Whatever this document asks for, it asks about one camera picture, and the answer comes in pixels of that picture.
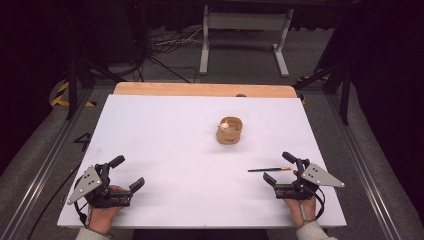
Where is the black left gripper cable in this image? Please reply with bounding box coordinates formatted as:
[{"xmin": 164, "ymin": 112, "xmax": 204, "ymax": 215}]
[{"xmin": 73, "ymin": 175, "xmax": 90, "ymax": 225}]

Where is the aluminium floor rail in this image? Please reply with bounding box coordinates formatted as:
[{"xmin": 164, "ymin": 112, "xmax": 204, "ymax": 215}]
[
  {"xmin": 0, "ymin": 88, "xmax": 95, "ymax": 240},
  {"xmin": 324, "ymin": 94, "xmax": 406, "ymax": 240}
]

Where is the white board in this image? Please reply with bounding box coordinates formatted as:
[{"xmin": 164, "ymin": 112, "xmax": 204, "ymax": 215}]
[{"xmin": 57, "ymin": 94, "xmax": 348, "ymax": 230}]

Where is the black tripod stand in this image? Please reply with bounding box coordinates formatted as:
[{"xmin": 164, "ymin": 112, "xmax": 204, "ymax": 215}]
[
  {"xmin": 293, "ymin": 61, "xmax": 353, "ymax": 126},
  {"xmin": 64, "ymin": 54, "xmax": 128, "ymax": 122}
]

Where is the person's right hand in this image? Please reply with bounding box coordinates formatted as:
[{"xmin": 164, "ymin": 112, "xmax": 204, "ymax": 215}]
[{"xmin": 283, "ymin": 169, "xmax": 318, "ymax": 230}]

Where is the black cabinet with red light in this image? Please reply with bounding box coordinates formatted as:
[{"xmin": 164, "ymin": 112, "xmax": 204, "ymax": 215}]
[{"xmin": 128, "ymin": 0, "xmax": 152, "ymax": 64}]

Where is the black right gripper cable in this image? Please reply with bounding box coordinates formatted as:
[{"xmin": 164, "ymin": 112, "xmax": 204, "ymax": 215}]
[{"xmin": 311, "ymin": 187, "xmax": 326, "ymax": 221}]

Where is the black floor cable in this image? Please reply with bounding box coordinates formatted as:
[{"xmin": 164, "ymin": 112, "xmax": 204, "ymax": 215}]
[{"xmin": 26, "ymin": 163, "xmax": 83, "ymax": 240}]

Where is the thin dark pencil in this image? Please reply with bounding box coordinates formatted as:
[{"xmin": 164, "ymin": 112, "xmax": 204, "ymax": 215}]
[{"xmin": 247, "ymin": 166, "xmax": 294, "ymax": 173}]

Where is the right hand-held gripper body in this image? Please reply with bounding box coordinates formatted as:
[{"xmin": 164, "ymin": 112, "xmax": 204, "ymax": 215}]
[{"xmin": 272, "ymin": 158, "xmax": 346, "ymax": 202}]

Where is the person's left hand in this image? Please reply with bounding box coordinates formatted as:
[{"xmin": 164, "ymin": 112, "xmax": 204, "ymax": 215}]
[{"xmin": 87, "ymin": 185, "xmax": 126, "ymax": 235}]

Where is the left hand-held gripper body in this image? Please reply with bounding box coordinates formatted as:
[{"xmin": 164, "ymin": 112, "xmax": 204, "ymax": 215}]
[{"xmin": 66, "ymin": 162, "xmax": 133, "ymax": 210}]

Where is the wooden pen holder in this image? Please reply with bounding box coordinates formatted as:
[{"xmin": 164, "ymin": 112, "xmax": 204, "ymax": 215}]
[{"xmin": 215, "ymin": 115, "xmax": 244, "ymax": 145}]

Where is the bundle of floor cables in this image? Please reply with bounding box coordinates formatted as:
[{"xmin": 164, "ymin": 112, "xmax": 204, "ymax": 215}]
[{"xmin": 109, "ymin": 25, "xmax": 205, "ymax": 84}]

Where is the grey metal stand frame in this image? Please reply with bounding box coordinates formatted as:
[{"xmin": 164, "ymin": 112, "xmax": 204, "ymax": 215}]
[{"xmin": 199, "ymin": 4, "xmax": 295, "ymax": 78}]

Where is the wooden table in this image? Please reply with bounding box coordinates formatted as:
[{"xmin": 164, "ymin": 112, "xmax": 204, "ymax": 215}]
[{"xmin": 113, "ymin": 82, "xmax": 298, "ymax": 99}]

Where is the yellow black floor tape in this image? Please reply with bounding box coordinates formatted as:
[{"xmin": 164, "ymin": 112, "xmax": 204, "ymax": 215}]
[{"xmin": 49, "ymin": 81, "xmax": 98, "ymax": 108}]

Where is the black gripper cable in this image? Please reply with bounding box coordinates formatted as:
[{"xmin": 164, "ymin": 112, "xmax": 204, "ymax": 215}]
[
  {"xmin": 311, "ymin": 187, "xmax": 326, "ymax": 221},
  {"xmin": 73, "ymin": 175, "xmax": 90, "ymax": 225}
]

